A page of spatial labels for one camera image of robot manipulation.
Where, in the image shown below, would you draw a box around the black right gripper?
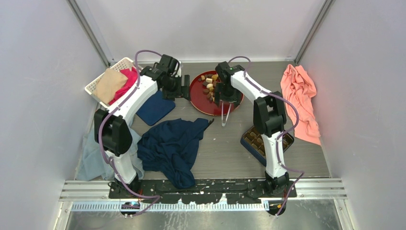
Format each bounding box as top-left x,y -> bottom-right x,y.
214,83 -> 241,108

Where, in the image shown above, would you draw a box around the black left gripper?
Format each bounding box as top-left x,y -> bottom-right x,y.
162,74 -> 191,101

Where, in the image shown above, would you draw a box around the clear plastic metal tongs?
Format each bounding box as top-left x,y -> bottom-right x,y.
221,101 -> 232,127

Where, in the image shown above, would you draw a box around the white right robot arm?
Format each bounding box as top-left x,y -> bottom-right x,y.
214,61 -> 289,197

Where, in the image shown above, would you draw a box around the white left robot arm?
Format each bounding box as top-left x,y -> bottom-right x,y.
94,55 -> 190,198

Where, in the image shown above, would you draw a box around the blue chocolate tin box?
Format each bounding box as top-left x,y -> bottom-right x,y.
240,126 -> 294,166

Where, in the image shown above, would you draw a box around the red round tray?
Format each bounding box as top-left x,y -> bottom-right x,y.
190,70 -> 239,116

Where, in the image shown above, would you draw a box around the blue tin lid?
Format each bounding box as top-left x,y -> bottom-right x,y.
136,91 -> 175,126

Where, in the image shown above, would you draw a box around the pink magenta cloth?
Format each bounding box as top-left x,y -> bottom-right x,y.
109,67 -> 138,105

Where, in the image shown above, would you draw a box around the dark blue cloth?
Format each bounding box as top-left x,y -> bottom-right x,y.
137,118 -> 212,189

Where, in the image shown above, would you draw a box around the white plastic basket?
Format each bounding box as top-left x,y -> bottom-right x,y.
85,57 -> 140,108

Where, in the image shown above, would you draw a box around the beige cloth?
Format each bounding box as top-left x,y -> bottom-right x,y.
93,69 -> 127,104

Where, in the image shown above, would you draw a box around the salmon pink cloth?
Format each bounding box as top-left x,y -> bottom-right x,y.
280,64 -> 321,145

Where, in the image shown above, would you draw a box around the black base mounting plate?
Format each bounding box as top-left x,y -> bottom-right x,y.
108,179 -> 292,205

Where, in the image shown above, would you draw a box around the light blue cloth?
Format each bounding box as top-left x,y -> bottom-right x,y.
76,126 -> 145,181

